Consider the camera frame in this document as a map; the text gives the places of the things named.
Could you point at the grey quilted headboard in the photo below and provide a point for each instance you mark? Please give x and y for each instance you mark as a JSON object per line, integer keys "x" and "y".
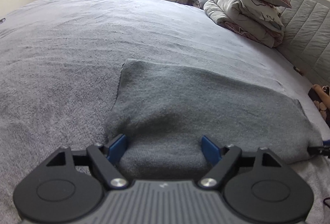
{"x": 306, "y": 38}

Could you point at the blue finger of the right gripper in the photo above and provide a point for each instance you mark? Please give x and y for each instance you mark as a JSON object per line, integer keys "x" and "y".
{"x": 323, "y": 150}

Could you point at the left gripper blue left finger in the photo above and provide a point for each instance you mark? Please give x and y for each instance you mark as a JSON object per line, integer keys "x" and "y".
{"x": 116, "y": 148}

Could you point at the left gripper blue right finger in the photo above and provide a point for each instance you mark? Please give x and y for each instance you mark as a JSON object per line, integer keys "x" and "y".
{"x": 211, "y": 150}

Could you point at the grey knitted cat sweater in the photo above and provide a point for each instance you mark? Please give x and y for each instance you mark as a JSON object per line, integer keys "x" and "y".
{"x": 165, "y": 110}

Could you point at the brown yellow small cloth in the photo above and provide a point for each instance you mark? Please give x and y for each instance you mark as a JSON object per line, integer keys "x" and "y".
{"x": 298, "y": 70}

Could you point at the folded white floral quilt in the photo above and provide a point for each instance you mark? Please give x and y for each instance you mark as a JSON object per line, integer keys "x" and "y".
{"x": 254, "y": 19}

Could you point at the light grey bed sheet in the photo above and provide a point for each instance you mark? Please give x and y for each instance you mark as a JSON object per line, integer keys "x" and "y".
{"x": 61, "y": 60}

